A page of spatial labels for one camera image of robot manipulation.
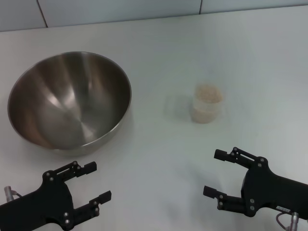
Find white rice grains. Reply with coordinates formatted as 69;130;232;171
192;83;223;124

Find clear plastic cup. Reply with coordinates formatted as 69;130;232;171
190;82;224;125

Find left wrist cable with plug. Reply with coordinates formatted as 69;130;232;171
3;185;23;202

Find right wrist cable with plug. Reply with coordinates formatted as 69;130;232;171
276;211;300;231

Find stainless steel mixing bowl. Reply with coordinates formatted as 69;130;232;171
7;51;132;157

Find wrist cable with plug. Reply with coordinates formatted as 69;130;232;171
3;185;23;202
276;211;300;231

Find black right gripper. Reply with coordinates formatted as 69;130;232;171
203;147;308;214

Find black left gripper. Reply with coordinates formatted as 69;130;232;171
0;161;112;231

